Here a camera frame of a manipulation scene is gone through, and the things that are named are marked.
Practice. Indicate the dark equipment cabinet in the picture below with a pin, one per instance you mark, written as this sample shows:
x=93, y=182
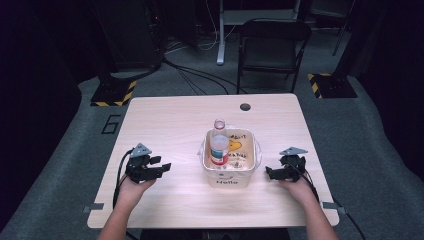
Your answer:
x=133, y=33

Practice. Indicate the person's dark clothing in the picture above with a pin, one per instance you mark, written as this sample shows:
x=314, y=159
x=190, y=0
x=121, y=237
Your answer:
x=213, y=234

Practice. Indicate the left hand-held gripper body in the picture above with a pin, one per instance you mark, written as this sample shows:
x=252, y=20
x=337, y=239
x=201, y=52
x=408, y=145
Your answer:
x=141, y=166

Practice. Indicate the striped black stand base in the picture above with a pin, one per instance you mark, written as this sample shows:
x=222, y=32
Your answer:
x=333, y=86
x=111, y=93

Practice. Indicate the clear plastic water bottle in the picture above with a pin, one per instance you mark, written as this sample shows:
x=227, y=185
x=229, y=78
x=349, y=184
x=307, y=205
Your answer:
x=219, y=146

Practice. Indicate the black folding chair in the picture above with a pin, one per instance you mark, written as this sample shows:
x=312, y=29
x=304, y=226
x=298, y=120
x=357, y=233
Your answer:
x=273, y=50

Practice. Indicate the clear plastic bag liner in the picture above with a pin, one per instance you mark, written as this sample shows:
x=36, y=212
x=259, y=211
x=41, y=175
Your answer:
x=200, y=154

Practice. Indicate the grey table bracket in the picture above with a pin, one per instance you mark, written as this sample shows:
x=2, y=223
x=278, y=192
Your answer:
x=93, y=208
x=335, y=206

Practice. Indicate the person's left hand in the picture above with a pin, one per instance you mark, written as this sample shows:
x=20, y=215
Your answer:
x=133, y=191

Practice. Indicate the white smiley print bin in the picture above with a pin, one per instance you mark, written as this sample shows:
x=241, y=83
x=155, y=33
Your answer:
x=228, y=176

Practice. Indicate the white desk frame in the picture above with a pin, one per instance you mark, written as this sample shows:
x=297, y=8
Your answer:
x=220, y=40

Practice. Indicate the person's right hand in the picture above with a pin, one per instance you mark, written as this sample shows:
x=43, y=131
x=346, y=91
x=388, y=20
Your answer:
x=299, y=190

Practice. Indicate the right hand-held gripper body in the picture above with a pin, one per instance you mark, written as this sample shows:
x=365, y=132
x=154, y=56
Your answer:
x=293, y=165

